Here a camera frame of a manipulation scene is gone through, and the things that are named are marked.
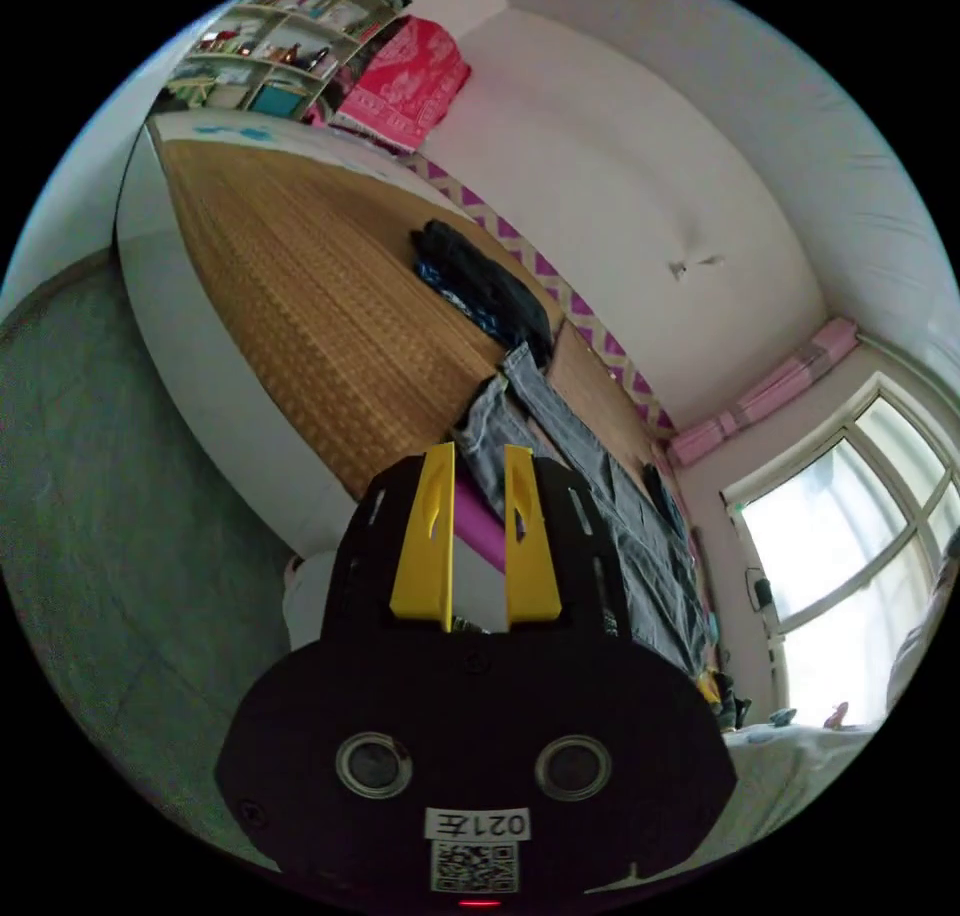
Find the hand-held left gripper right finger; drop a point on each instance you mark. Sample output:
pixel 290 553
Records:
pixel 529 556

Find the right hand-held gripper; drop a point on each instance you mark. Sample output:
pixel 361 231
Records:
pixel 733 700

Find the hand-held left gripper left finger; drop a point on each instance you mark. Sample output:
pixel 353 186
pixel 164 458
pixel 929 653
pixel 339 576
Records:
pixel 424 548

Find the gray pants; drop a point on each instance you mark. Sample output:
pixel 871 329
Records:
pixel 600 511

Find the window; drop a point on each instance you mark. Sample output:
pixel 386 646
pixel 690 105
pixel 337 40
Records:
pixel 832 533

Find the pile of clothes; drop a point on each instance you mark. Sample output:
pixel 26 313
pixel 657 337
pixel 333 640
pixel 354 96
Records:
pixel 480 282

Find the pink curtain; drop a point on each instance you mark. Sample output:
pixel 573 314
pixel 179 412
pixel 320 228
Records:
pixel 757 398

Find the bed with woven mat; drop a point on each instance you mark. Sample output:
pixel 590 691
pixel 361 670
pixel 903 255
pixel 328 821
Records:
pixel 315 286

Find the red patterned folded blanket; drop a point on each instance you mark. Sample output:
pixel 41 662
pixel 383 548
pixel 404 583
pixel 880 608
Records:
pixel 401 80

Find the white shelf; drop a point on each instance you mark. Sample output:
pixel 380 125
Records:
pixel 277 38

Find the black wall plug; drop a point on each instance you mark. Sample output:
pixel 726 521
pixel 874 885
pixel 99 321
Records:
pixel 763 593

